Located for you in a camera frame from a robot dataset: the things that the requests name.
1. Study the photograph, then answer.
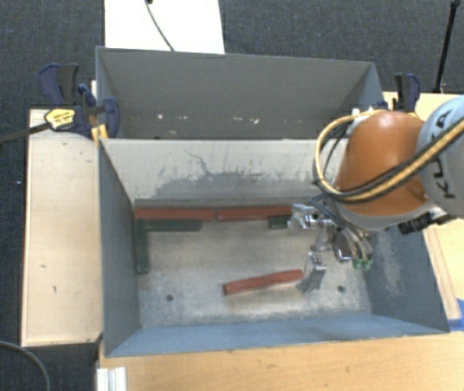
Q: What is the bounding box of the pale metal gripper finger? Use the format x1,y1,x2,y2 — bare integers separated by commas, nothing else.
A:
295,253,317,293
304,263,326,295

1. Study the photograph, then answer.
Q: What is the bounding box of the dark green flat block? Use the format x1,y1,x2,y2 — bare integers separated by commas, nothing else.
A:
268,215,293,231
135,219,203,233

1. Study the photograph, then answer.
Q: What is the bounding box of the red-brown flat block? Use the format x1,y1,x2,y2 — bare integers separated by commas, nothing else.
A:
221,269,304,297
134,206,218,222
216,204,295,222

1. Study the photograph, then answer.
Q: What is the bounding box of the grey metal bin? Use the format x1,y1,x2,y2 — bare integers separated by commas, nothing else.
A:
94,46,451,358

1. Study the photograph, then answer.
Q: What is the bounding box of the pale wood flat board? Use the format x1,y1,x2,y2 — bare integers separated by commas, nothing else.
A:
20,108,105,348

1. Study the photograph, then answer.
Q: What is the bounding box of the black cylinder on white bracket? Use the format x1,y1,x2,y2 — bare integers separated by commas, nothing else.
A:
396,208,459,236

